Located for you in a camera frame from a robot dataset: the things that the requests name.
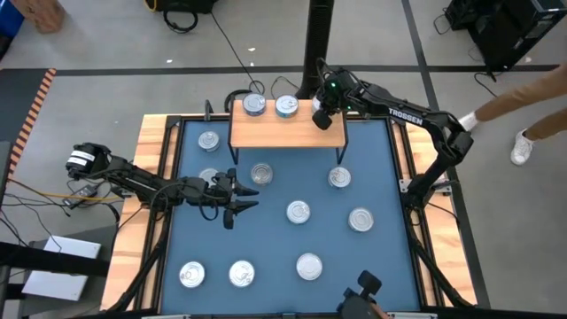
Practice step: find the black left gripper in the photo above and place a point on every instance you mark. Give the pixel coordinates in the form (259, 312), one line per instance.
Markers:
(212, 191)

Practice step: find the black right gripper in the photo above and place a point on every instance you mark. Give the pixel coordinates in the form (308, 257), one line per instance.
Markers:
(336, 95)

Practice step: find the teal label seafood can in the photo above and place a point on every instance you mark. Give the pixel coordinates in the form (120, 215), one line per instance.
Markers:
(208, 141)
(298, 212)
(286, 106)

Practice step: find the blue label seafood can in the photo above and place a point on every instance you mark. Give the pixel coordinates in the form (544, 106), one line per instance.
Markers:
(254, 104)
(339, 177)
(241, 273)
(191, 274)

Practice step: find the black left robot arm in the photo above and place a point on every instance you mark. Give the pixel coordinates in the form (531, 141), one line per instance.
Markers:
(133, 179)

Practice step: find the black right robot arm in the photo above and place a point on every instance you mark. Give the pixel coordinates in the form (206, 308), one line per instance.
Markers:
(405, 116)

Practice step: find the wooden shelf black metal legs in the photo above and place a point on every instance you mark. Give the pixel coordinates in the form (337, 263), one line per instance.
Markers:
(274, 130)

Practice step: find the yellow label tuna can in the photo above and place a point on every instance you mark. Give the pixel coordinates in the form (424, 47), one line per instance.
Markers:
(261, 173)

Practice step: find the blue table mat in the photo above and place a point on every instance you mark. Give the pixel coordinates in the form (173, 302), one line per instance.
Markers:
(274, 248)

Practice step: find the white edge plate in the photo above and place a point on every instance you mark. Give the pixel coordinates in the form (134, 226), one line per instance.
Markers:
(412, 315)
(166, 316)

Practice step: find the black handheld device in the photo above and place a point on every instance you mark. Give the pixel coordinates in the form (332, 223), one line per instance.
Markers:
(354, 305)

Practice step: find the black power adapter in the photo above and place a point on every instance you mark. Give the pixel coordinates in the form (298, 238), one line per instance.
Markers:
(86, 191)

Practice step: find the black floor box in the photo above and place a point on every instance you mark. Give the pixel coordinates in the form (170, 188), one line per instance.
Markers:
(186, 4)

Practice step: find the white flat box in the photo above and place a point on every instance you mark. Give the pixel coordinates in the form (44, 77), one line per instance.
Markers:
(73, 248)

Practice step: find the black equipment cabinet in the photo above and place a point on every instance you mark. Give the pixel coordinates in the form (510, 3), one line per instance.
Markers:
(509, 31)

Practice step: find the person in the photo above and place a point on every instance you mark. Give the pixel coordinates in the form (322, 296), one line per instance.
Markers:
(522, 95)

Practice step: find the black floor beam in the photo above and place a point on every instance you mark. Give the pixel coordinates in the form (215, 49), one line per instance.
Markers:
(53, 261)

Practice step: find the hazard striped floor mat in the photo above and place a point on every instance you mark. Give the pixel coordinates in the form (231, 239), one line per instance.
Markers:
(17, 102)

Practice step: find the brown cardboard box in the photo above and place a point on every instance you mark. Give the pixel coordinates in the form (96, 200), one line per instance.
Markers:
(42, 13)

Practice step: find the blue bin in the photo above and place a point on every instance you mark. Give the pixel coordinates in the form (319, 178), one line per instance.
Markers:
(9, 20)

